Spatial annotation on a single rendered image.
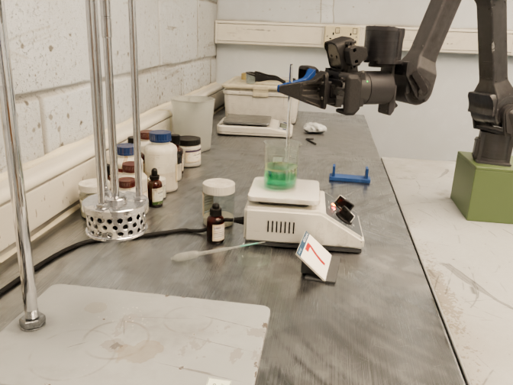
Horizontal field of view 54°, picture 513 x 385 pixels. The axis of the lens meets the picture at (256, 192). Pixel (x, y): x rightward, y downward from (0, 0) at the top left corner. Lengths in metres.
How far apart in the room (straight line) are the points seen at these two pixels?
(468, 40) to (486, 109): 1.27
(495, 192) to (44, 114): 0.87
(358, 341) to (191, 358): 0.20
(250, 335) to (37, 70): 0.62
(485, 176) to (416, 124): 1.32
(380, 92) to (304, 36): 1.39
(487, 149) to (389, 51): 0.32
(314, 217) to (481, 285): 0.27
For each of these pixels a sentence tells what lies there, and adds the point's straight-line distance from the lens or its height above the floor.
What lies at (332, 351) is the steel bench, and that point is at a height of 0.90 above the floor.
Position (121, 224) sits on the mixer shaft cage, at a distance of 0.52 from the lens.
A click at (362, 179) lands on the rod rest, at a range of 1.26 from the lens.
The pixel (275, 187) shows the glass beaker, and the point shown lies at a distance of 0.85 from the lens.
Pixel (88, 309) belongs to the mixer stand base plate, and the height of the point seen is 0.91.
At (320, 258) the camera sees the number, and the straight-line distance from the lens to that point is 0.79.
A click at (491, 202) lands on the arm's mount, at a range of 1.09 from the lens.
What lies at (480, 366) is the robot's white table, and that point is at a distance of 0.65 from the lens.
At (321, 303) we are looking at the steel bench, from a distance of 0.70.
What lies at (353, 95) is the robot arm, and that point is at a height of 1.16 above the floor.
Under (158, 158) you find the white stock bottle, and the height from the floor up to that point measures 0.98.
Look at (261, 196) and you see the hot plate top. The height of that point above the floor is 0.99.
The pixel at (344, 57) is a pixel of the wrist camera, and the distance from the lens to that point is 0.85.
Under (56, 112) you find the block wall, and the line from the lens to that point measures 1.05.
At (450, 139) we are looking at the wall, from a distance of 2.41.
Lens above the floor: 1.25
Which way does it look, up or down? 18 degrees down
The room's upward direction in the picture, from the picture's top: 2 degrees clockwise
